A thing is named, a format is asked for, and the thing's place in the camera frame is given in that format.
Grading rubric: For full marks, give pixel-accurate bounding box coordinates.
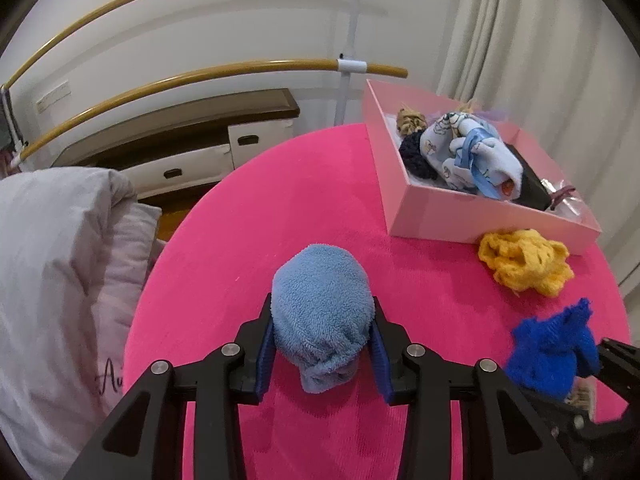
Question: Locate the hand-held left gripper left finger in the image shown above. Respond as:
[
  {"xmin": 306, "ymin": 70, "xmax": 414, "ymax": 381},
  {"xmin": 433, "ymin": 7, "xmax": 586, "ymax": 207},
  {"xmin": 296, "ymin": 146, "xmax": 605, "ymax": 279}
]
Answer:
[{"xmin": 62, "ymin": 292, "xmax": 275, "ymax": 480}]

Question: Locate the white barre stand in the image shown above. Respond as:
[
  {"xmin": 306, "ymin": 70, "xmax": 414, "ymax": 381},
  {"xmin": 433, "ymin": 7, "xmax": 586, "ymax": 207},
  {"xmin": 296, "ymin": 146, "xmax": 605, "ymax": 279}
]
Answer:
[{"xmin": 331, "ymin": 0, "xmax": 377, "ymax": 127}]

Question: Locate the black knitted sock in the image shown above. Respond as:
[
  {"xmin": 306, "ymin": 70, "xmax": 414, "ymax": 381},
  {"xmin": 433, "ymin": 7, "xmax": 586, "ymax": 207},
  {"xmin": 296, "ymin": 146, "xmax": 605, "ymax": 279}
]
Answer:
[{"xmin": 398, "ymin": 132, "xmax": 442, "ymax": 181}]

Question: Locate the cream curtain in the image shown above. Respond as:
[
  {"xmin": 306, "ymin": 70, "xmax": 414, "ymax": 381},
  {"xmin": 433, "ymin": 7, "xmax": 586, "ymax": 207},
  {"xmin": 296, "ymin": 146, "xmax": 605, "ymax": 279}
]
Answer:
[{"xmin": 434, "ymin": 0, "xmax": 640, "ymax": 286}]

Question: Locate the pink cardboard box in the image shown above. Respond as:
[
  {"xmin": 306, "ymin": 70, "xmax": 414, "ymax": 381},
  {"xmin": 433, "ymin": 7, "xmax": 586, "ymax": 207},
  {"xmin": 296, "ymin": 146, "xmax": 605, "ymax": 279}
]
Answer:
[{"xmin": 362, "ymin": 79, "xmax": 603, "ymax": 257}]

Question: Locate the dark top white cabinet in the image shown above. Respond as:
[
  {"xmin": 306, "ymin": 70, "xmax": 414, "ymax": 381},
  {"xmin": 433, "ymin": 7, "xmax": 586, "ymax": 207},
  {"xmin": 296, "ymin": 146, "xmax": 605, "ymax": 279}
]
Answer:
[{"xmin": 50, "ymin": 88, "xmax": 301, "ymax": 202}]

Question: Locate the white wall socket panel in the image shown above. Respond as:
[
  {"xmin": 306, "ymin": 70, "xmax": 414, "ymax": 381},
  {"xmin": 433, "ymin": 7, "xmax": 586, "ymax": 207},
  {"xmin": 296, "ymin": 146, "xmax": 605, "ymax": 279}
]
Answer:
[{"xmin": 35, "ymin": 82, "xmax": 71, "ymax": 112}]

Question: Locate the yellow crochet piece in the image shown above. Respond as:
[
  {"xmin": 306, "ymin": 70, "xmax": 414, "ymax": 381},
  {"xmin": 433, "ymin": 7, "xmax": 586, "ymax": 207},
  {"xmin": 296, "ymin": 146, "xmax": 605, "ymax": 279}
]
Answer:
[{"xmin": 477, "ymin": 228, "xmax": 576, "ymax": 299}]

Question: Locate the blue knit piece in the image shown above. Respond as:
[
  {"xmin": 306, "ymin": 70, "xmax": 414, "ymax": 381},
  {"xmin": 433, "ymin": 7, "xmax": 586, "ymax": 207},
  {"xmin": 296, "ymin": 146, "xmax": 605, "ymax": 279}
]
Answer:
[{"xmin": 504, "ymin": 298, "xmax": 601, "ymax": 402}]

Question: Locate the white duvet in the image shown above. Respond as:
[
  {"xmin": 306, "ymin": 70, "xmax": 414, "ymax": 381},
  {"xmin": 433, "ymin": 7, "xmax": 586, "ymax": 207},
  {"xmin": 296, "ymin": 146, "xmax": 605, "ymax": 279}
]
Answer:
[{"xmin": 0, "ymin": 166, "xmax": 140, "ymax": 480}]

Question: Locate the light blue terry towel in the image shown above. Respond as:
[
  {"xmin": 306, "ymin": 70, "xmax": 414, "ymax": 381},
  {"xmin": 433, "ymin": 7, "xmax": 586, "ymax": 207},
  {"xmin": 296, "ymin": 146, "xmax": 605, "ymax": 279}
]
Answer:
[{"xmin": 271, "ymin": 243, "xmax": 376, "ymax": 394}]

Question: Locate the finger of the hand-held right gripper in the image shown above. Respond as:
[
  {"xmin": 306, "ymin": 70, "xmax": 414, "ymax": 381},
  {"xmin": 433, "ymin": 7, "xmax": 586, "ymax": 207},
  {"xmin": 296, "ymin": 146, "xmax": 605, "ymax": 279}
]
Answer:
[{"xmin": 596, "ymin": 337, "xmax": 640, "ymax": 386}]

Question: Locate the black pouch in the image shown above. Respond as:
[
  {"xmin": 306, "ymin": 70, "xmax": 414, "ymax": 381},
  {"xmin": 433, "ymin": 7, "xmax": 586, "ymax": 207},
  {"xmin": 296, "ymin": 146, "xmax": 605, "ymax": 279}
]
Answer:
[{"xmin": 502, "ymin": 142, "xmax": 557, "ymax": 212}]

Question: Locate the pale pink quilt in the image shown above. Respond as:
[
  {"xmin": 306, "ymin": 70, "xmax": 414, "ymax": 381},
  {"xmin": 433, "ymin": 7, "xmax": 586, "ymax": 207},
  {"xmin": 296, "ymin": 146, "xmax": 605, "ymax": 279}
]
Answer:
[{"xmin": 92, "ymin": 199, "xmax": 164, "ymax": 416}]

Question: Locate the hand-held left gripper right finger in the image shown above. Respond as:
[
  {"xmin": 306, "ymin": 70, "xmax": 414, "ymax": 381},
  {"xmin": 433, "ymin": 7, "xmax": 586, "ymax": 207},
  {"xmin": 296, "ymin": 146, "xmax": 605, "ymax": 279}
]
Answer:
[{"xmin": 371, "ymin": 296, "xmax": 583, "ymax": 480}]

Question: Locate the short wooden barre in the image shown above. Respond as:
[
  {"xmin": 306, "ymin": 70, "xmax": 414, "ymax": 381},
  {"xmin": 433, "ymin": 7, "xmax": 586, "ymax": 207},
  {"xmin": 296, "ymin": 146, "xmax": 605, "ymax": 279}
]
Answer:
[{"xmin": 9, "ymin": 59, "xmax": 409, "ymax": 167}]

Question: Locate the round pink table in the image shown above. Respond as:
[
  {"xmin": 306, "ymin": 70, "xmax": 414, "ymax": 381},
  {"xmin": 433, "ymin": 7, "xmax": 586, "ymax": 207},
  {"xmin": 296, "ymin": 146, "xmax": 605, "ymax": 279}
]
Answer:
[{"xmin": 122, "ymin": 122, "xmax": 632, "ymax": 480}]

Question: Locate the clear pouch with pink tie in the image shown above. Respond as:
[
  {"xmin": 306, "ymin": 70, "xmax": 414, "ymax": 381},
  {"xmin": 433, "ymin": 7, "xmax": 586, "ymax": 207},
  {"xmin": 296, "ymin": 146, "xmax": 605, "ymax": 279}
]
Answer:
[{"xmin": 544, "ymin": 184, "xmax": 597, "ymax": 222}]

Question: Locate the light blue terry sock roll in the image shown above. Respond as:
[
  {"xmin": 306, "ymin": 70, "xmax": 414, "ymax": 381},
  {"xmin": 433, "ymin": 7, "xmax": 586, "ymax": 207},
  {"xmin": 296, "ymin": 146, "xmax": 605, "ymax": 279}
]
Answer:
[{"xmin": 447, "ymin": 121, "xmax": 524, "ymax": 202}]

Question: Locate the beige scrunchie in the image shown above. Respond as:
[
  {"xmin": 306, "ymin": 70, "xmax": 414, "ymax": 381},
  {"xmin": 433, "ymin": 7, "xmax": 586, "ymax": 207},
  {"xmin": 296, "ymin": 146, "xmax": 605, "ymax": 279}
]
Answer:
[{"xmin": 396, "ymin": 106, "xmax": 429, "ymax": 136}]

